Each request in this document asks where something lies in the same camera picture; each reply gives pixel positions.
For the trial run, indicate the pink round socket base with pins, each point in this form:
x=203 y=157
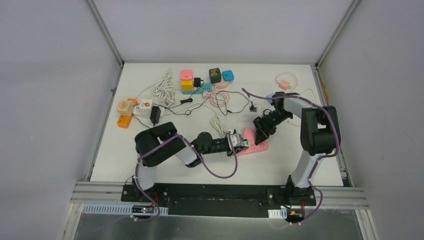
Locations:
x=221 y=85

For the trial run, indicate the pink cube adapter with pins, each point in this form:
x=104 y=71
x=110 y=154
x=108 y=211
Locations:
x=186 y=75

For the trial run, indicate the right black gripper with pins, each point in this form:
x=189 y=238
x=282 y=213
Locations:
x=263 y=130

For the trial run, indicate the teal power strip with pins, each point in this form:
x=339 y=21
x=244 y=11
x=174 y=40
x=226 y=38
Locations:
x=205 y=87

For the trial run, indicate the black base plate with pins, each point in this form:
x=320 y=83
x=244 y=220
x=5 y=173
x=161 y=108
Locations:
x=217 y=200

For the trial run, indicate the beige cube adapter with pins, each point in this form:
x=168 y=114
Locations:
x=125 y=108

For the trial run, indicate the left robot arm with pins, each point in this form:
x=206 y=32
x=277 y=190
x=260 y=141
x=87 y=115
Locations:
x=159 y=143

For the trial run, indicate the pink charger plug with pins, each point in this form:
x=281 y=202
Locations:
x=285 y=85

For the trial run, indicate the dark green cube adapter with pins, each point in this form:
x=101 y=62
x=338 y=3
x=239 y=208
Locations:
x=215 y=75

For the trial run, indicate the yellow cube adapter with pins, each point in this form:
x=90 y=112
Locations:
x=187 y=85

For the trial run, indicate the blue charger plug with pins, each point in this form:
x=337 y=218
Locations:
x=270 y=97

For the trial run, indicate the small black plug adapter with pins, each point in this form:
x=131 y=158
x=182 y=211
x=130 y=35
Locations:
x=198 y=82

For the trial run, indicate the white cube adapter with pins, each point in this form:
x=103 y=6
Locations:
x=144 y=109

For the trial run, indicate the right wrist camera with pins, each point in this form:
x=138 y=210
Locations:
x=253 y=107

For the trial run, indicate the orange power strip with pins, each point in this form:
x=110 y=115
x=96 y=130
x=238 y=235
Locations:
x=124 y=121

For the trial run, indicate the blue cube adapter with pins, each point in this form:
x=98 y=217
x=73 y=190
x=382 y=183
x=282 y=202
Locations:
x=228 y=75

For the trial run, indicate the green charger plug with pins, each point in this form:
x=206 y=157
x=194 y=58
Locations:
x=245 y=143

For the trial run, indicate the pink triangular power strip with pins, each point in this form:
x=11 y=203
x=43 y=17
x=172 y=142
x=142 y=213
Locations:
x=253 y=148

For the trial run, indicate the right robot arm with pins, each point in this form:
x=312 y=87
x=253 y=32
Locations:
x=319 y=138

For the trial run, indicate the black power adapter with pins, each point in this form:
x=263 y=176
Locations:
x=155 y=115

